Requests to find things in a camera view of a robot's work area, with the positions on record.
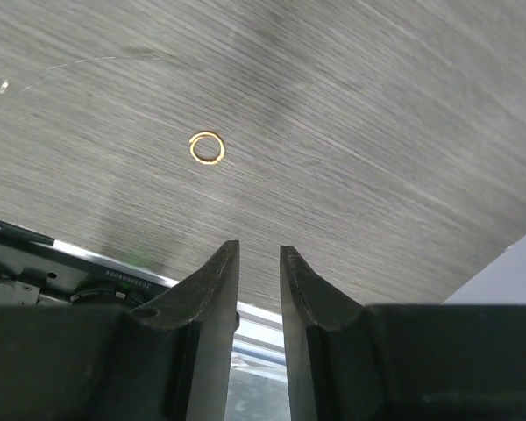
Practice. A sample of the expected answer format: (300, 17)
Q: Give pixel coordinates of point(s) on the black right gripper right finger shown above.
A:
(349, 361)

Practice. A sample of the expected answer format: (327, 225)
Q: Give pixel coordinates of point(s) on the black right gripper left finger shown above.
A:
(169, 359)

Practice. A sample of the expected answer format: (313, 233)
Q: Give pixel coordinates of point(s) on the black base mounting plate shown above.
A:
(36, 269)

